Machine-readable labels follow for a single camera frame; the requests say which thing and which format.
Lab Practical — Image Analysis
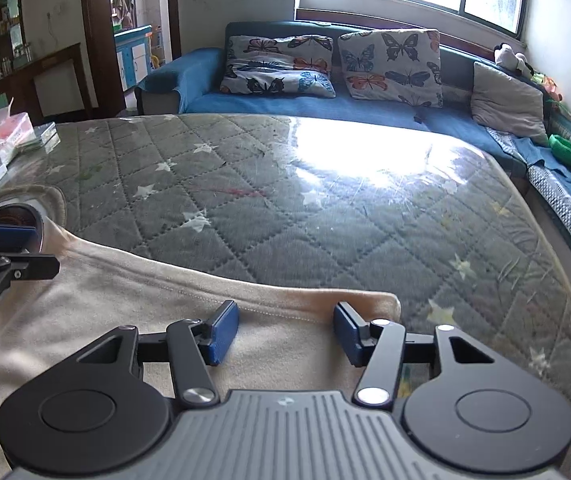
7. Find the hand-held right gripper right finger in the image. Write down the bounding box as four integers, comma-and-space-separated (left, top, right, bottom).
333, 302, 496, 407

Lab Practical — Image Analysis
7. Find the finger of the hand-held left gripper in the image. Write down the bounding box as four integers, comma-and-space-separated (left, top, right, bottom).
0, 210, 39, 253
0, 253, 61, 285

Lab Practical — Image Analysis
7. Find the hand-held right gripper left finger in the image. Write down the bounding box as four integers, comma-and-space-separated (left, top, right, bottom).
76, 300, 240, 408

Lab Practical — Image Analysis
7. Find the beige t-shirt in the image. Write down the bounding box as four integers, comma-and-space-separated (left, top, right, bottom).
0, 187, 402, 480

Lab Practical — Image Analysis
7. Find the green flat box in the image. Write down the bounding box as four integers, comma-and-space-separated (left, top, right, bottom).
20, 122, 59, 154

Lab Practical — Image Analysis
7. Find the clear plastic tissue pack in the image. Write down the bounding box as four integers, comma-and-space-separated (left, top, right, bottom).
0, 97, 34, 161

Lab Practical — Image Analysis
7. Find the grey quilted star table cover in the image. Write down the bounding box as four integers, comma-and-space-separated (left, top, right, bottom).
0, 112, 571, 480

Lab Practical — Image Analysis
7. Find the dark wooden chair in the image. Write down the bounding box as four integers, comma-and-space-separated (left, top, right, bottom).
30, 42, 97, 122

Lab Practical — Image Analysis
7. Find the blue and white cabinet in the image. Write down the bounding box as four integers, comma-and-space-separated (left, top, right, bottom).
114, 25, 153, 92

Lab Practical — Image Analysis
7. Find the blue sofa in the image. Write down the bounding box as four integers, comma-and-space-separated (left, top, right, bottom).
134, 21, 571, 311

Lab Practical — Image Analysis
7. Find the patterned sofa cover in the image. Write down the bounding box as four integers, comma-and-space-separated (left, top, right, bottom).
485, 125, 571, 288

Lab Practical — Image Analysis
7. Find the butterfly print pillow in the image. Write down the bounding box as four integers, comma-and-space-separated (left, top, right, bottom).
220, 35, 337, 99
338, 29, 444, 109

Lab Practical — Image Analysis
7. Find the grey pillow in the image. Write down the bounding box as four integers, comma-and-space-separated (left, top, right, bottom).
470, 61, 550, 147

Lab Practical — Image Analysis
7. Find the green bowl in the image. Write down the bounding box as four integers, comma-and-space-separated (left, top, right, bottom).
548, 134, 571, 166

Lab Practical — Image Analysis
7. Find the panda plush toy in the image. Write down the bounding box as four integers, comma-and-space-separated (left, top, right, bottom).
494, 42, 534, 77

